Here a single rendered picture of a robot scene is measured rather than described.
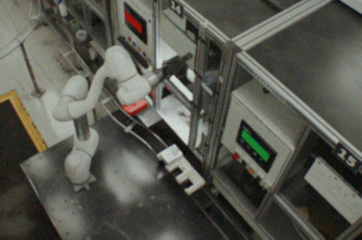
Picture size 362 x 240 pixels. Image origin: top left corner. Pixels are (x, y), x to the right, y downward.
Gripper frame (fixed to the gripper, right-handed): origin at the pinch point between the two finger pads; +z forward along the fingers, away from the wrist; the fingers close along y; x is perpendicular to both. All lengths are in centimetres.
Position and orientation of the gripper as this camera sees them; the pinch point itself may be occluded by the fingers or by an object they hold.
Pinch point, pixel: (186, 57)
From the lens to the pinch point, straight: 205.4
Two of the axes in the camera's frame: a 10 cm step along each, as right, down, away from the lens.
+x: 5.9, 5.6, -5.9
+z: 8.0, -5.2, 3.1
